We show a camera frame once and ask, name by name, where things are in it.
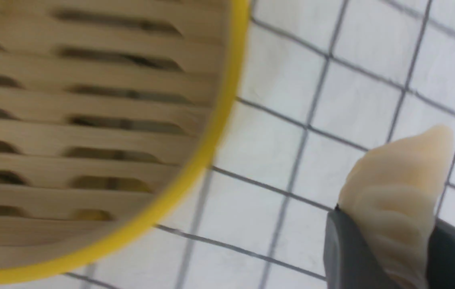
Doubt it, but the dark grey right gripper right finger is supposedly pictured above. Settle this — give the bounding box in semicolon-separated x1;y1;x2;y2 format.
426;220;455;289

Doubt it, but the cream white dumpling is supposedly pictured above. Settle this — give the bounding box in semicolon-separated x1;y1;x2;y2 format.
338;124;454;289

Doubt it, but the white black-grid tablecloth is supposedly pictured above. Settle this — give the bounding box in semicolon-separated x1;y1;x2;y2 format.
0;0;455;289

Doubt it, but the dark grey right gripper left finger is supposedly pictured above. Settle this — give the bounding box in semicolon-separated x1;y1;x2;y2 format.
323;206;396;289

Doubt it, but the bamboo steamer tray yellow rim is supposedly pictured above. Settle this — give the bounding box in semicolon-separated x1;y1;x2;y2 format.
0;0;250;284

